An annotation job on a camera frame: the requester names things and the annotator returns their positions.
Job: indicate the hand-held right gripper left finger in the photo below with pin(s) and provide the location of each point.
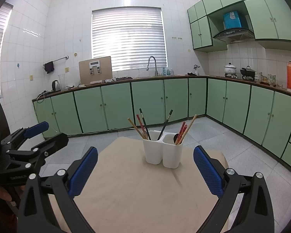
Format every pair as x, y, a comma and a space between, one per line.
83, 170

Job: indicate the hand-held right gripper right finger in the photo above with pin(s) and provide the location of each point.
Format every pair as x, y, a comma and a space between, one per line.
207, 172

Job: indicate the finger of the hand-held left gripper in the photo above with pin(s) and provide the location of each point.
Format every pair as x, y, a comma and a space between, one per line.
55, 140
36, 128

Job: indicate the black spoon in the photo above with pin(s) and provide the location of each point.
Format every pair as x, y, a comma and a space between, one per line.
175, 138

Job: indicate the plain wooden chopstick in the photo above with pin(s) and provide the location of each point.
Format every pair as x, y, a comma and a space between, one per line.
190, 123
135, 128

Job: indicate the white two-compartment utensil holder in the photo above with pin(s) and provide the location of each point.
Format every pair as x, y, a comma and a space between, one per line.
155, 150

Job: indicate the black chopstick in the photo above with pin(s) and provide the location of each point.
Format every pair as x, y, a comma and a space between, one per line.
165, 124

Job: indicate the chopsticks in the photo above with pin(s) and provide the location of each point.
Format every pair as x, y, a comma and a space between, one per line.
145, 125

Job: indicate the person's left hand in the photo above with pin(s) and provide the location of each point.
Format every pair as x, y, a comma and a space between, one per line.
2, 193

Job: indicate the steel electric kettle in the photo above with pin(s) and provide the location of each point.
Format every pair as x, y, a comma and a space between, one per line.
56, 86

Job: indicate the dark hanging cloth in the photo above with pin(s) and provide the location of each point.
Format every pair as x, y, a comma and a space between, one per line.
49, 67

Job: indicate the green lower kitchen cabinets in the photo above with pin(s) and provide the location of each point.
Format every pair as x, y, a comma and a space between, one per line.
148, 102

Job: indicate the green kitchen cabinets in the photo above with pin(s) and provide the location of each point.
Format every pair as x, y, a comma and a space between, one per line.
148, 102
264, 17

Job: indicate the dark rag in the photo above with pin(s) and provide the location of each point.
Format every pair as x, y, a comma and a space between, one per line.
123, 78

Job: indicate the white cooking pot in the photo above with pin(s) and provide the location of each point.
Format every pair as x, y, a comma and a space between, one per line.
230, 69

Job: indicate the patterned cup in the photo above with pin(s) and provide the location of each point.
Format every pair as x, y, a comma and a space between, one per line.
271, 79

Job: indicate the metal sink faucet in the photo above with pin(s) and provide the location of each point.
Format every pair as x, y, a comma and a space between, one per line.
156, 68

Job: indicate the white window blind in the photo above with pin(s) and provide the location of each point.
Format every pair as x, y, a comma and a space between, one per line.
128, 38

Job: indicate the range hood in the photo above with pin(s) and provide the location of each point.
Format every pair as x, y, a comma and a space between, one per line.
232, 32

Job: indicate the blue box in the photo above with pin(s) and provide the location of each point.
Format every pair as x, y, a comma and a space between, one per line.
232, 19

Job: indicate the green upper kitchen cabinets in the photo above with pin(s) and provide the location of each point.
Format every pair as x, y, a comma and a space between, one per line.
264, 17

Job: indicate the metal towel rail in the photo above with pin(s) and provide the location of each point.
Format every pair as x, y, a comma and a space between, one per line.
60, 58

